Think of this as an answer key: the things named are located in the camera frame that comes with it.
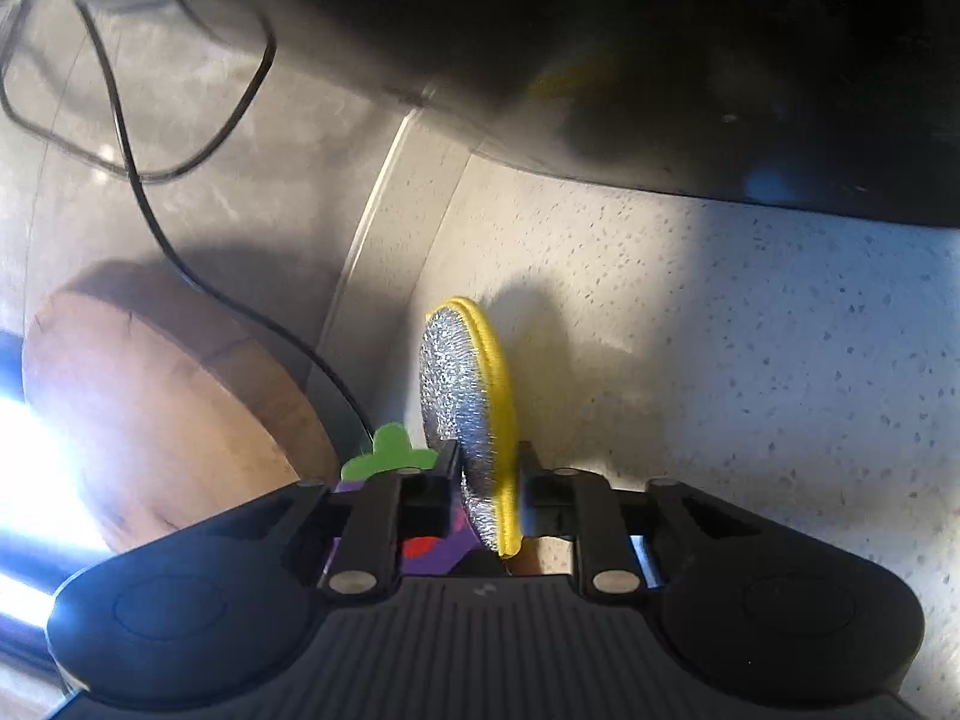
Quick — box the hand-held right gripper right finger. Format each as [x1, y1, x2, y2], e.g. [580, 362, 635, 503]
[517, 441, 760, 599]

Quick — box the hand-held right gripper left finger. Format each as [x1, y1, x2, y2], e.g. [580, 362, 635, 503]
[214, 439, 462, 599]

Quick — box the yellow-rimmed silver scrubber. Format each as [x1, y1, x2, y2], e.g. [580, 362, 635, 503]
[418, 296, 524, 560]

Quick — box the round wooden cutting board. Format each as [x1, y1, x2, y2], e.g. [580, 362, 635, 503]
[21, 261, 344, 552]

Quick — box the grey square rice cooker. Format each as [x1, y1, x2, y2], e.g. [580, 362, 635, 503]
[255, 0, 960, 230]

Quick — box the black power cable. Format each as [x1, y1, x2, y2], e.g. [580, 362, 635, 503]
[0, 0, 391, 458]

